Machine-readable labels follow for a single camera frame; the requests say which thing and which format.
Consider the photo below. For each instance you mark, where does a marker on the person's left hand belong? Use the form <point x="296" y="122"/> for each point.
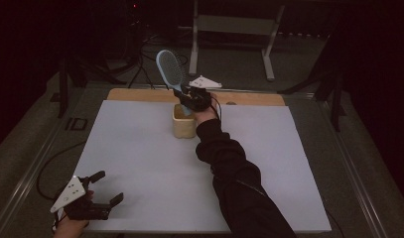
<point x="70" y="228"/>

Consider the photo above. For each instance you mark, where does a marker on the light blue hairbrush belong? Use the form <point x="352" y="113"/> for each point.
<point x="171" y="69"/>

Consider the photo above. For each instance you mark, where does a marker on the black tripod stand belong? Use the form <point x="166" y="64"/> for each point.
<point x="328" y="82"/>
<point x="73" y="79"/>

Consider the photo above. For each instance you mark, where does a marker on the black floor socket box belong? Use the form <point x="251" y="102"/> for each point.
<point x="77" y="124"/>

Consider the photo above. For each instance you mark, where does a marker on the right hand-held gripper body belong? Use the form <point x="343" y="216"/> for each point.
<point x="201" y="97"/>

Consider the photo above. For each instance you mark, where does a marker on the person's right hand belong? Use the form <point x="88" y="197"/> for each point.
<point x="206" y="115"/>

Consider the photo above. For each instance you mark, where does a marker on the beige square cup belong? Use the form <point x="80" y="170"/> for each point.
<point x="183" y="127"/>

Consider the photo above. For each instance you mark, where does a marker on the grey metal stand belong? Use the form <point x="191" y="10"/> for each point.
<point x="236" y="24"/>

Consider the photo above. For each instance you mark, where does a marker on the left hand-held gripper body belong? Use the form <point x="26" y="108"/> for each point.
<point x="77" y="198"/>

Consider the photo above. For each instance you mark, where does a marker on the white table mat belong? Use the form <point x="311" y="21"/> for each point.
<point x="140" y="148"/>

